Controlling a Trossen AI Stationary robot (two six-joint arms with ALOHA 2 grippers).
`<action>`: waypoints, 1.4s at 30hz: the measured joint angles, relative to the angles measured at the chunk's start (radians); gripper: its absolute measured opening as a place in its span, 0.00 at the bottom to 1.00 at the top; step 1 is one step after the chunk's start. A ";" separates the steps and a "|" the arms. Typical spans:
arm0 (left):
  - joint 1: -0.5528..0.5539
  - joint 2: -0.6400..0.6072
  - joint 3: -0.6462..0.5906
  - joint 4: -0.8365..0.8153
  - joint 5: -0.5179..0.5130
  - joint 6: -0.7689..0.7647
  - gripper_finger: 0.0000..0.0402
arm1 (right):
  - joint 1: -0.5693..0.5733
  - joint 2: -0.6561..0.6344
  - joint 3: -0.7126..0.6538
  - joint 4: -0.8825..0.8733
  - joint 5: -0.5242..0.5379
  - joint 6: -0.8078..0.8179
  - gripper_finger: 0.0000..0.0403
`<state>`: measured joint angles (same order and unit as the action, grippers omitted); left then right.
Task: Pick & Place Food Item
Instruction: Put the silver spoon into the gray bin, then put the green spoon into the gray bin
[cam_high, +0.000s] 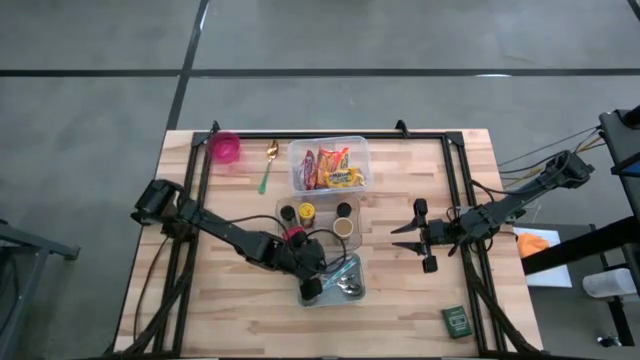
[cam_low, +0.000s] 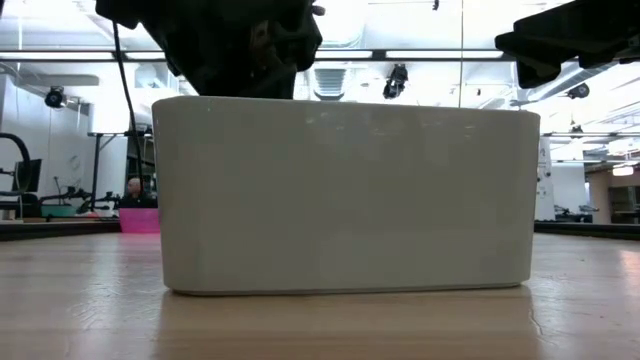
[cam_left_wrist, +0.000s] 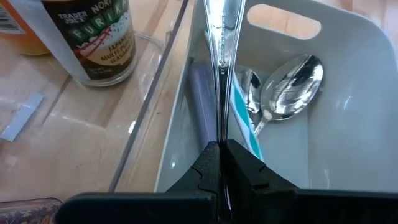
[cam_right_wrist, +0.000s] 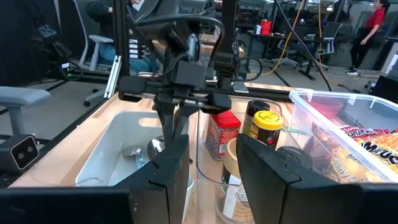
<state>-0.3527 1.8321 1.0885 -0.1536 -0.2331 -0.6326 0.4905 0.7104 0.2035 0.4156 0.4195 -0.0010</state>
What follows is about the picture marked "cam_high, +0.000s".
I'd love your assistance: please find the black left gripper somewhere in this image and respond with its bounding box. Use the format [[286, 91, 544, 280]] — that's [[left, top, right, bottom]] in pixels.
[[272, 229, 327, 303]]

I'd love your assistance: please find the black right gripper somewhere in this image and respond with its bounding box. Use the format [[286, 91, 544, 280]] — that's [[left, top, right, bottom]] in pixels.
[[390, 197, 457, 274]]

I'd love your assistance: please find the spoon teal striped handle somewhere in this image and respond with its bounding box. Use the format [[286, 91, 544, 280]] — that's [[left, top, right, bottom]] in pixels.
[[323, 258, 359, 284]]

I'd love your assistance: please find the spice jar yellow lid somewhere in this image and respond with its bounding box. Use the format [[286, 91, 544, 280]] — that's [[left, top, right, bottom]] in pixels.
[[297, 201, 317, 229]]

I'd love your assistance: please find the spice jar tan lid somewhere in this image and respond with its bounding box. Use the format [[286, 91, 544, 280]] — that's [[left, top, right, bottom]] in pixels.
[[332, 216, 356, 241]]

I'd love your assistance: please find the red ramen noodle packet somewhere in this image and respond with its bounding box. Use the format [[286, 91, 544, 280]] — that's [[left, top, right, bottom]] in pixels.
[[298, 149, 317, 191]]

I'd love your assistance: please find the orange ramen noodle packet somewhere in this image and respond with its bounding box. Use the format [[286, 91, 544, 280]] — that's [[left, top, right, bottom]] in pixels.
[[315, 146, 350, 176]]

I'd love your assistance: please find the grey plastic bin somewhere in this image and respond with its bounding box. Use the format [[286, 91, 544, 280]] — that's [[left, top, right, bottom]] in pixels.
[[297, 252, 366, 309]]

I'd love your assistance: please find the green metal tin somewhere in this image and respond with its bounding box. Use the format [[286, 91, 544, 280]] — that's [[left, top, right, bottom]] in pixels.
[[441, 304, 474, 341]]

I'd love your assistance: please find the deep clear plastic tub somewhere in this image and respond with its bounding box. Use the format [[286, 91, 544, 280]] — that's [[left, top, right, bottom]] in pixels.
[[288, 135, 374, 197]]

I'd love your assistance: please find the orange cloth object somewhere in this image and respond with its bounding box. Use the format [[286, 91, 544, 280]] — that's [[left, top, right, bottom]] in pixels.
[[516, 232, 550, 260]]

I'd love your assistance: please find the pink plastic bowl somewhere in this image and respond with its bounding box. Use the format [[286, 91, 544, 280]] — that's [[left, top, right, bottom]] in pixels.
[[207, 131, 242, 165]]

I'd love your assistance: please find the white paper sheet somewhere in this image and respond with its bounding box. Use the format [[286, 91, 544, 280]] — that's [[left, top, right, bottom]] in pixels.
[[512, 227, 574, 290]]

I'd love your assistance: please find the white plastic container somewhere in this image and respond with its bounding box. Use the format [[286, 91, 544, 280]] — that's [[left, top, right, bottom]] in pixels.
[[582, 268, 639, 300]]

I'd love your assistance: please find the black workstation stand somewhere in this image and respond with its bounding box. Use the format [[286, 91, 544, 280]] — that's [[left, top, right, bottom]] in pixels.
[[522, 104, 640, 296]]

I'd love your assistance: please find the grey metal stand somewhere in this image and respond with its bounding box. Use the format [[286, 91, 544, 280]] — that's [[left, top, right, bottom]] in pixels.
[[0, 213, 81, 360]]

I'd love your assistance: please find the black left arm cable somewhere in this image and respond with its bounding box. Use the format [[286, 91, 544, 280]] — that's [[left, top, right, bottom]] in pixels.
[[219, 214, 351, 274]]

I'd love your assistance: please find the clear acrylic handled bin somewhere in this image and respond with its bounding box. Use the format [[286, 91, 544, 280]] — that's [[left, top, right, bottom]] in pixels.
[[274, 195, 364, 254]]

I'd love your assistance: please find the gold spoon green handle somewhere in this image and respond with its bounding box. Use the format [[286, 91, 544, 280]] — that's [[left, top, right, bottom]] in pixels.
[[257, 139, 280, 195]]

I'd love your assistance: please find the black aluminium table frame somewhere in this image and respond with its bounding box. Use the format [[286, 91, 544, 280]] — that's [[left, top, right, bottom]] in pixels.
[[102, 119, 546, 359]]

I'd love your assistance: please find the thin wire bundle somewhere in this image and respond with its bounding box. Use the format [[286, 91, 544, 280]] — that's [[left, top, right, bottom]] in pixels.
[[499, 125, 607, 186]]

